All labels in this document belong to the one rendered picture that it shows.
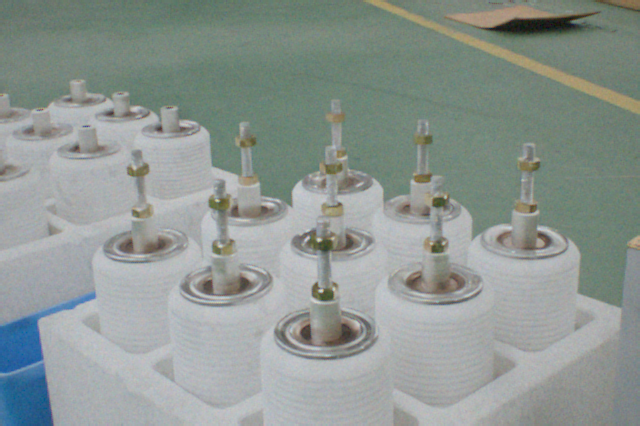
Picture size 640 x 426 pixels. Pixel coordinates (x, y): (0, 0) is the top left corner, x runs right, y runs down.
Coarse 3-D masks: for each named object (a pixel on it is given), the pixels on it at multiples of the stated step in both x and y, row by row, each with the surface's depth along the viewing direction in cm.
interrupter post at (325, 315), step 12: (312, 300) 64; (336, 300) 64; (312, 312) 64; (324, 312) 64; (336, 312) 64; (312, 324) 65; (324, 324) 64; (336, 324) 64; (312, 336) 65; (324, 336) 64; (336, 336) 65
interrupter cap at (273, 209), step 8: (232, 200) 92; (264, 200) 91; (272, 200) 91; (280, 200) 91; (232, 208) 90; (264, 208) 90; (272, 208) 89; (280, 208) 89; (232, 216) 88; (240, 216) 88; (248, 216) 88; (256, 216) 88; (264, 216) 87; (272, 216) 87; (280, 216) 87; (232, 224) 86; (240, 224) 86; (248, 224) 86; (256, 224) 86; (264, 224) 86
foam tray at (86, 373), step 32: (64, 320) 84; (96, 320) 86; (576, 320) 84; (608, 320) 81; (64, 352) 82; (96, 352) 78; (160, 352) 78; (512, 352) 76; (544, 352) 76; (576, 352) 76; (608, 352) 79; (64, 384) 84; (96, 384) 79; (128, 384) 74; (160, 384) 73; (512, 384) 72; (544, 384) 73; (576, 384) 77; (608, 384) 81; (64, 416) 86; (96, 416) 80; (128, 416) 75; (160, 416) 71; (192, 416) 69; (224, 416) 69; (256, 416) 70; (416, 416) 68; (448, 416) 68; (480, 416) 68; (512, 416) 71; (544, 416) 74; (576, 416) 78; (608, 416) 82
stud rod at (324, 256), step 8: (320, 216) 62; (328, 216) 62; (320, 224) 62; (328, 224) 62; (320, 232) 62; (328, 232) 62; (320, 256) 63; (328, 256) 63; (320, 264) 63; (328, 264) 63; (320, 272) 63; (328, 272) 63; (320, 280) 64; (328, 280) 64
